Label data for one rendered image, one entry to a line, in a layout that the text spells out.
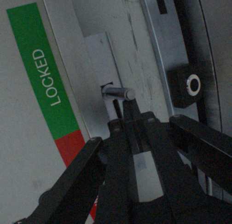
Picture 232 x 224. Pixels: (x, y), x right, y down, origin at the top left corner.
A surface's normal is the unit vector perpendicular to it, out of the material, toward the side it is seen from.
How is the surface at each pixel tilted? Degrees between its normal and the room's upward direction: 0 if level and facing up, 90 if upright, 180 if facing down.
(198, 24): 0
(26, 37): 90
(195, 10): 0
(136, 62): 90
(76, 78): 90
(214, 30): 0
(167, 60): 90
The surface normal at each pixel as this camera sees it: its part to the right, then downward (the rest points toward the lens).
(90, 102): 0.46, 0.12
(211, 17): -0.84, 0.38
